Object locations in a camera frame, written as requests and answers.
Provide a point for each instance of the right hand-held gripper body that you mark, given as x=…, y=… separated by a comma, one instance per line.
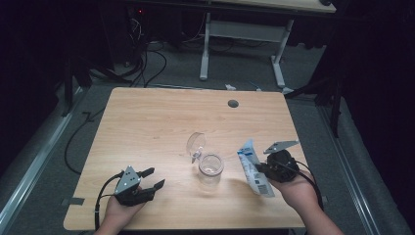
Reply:
x=282, y=166

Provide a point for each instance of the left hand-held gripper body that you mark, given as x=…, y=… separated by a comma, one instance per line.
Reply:
x=130, y=189

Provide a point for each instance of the white and blue pouch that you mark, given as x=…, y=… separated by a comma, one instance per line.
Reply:
x=254, y=174

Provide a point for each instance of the clear glass jar with lid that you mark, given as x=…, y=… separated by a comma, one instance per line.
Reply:
x=211, y=169

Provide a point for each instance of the person's left hand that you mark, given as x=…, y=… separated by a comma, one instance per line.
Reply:
x=119, y=212

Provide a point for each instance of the person's right hand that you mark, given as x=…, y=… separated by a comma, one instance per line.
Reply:
x=298, y=192

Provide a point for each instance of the grey tape strip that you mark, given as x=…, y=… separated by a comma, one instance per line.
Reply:
x=73, y=201

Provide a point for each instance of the small white scrap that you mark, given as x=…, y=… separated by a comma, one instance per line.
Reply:
x=230, y=87
x=256, y=87

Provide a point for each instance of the black stand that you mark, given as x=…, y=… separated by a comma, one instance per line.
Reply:
x=70, y=81
x=334, y=98

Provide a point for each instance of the dark computer tower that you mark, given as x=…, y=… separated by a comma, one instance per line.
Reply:
x=135, y=36

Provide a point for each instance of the metal floor rail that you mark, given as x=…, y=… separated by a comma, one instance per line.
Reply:
x=352, y=179
x=36, y=160

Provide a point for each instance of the white metal desk frame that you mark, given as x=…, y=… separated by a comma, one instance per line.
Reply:
x=243, y=31

